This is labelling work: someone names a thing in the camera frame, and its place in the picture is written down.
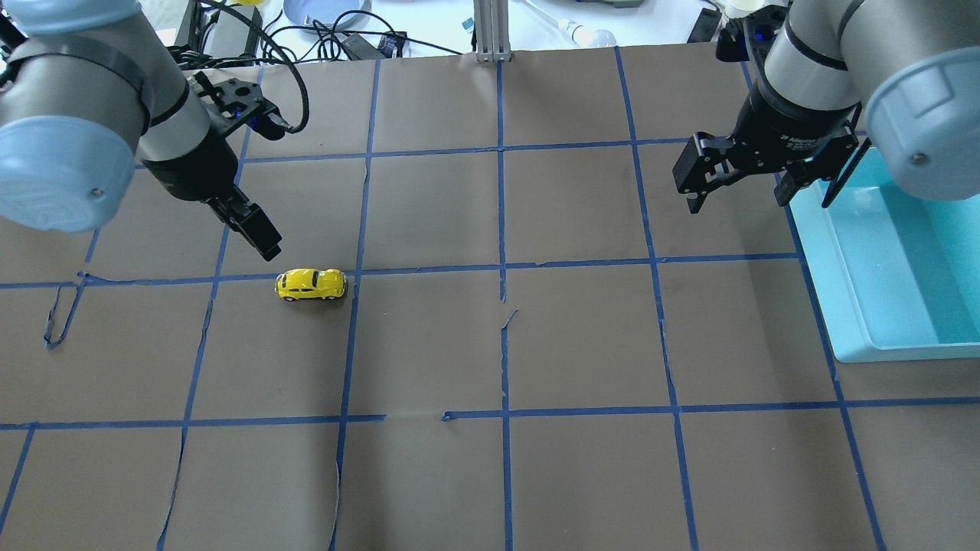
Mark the black power adapter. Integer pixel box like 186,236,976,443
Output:
341,34,402,60

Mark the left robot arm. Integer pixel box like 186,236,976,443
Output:
1,1,290,260

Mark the aluminium frame post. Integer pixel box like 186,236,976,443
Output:
472,0,512,64

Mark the turquoise plastic bin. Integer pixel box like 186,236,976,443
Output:
789,149,979,363

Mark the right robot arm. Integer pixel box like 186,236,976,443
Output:
672,1,979,214

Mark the brown paper table mat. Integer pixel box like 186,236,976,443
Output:
2,44,978,550

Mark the light bulb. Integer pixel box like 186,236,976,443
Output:
556,18,617,48

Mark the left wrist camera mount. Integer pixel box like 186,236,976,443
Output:
190,72,288,141

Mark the blue plastic plate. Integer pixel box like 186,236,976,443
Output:
281,0,370,31

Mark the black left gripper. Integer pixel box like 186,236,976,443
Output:
142,135,283,262

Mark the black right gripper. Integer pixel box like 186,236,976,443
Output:
673,84,858,215

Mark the yellow beetle toy car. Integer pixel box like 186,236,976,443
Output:
274,268,348,302

